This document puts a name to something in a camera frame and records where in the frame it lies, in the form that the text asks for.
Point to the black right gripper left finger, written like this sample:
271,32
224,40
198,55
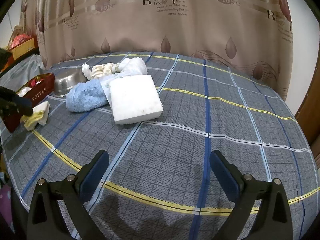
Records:
45,220

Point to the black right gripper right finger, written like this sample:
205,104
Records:
273,220

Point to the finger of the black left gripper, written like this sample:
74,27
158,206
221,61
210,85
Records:
12,103

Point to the yellow white cloth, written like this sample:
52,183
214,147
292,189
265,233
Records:
39,116

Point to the light blue towel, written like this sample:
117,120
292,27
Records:
86,96

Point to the white foam block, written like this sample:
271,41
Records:
134,99

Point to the white fluffy sock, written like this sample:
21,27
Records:
135,65

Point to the white printed tissue pack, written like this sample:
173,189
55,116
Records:
105,83

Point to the red toffee tin box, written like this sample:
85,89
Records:
40,87

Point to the translucent plastic cover sheet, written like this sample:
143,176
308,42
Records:
23,72

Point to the red yellow cardboard box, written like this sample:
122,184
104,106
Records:
24,48

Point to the steel bowl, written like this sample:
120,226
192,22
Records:
66,80

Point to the red plastic bag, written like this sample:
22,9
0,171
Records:
19,39

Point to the white knotted cloth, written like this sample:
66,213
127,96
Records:
85,68

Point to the cream patterned sock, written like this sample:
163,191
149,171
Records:
101,70

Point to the grey plaid bed sheet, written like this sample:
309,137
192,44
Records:
159,184

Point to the beige leaf-print curtain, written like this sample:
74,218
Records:
251,36

